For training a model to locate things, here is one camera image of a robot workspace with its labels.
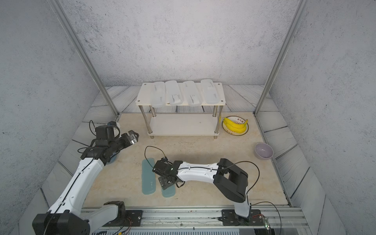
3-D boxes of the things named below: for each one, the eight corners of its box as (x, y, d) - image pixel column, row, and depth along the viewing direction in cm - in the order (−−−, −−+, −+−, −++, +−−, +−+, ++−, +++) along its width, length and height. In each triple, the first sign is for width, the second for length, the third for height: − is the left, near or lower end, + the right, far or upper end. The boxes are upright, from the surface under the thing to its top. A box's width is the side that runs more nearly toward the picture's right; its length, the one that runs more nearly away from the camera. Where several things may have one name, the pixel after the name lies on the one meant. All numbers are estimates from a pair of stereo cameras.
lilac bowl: (255, 161, 95) (258, 157, 90) (251, 147, 102) (253, 142, 97) (272, 161, 95) (275, 157, 90) (266, 147, 102) (269, 142, 97)
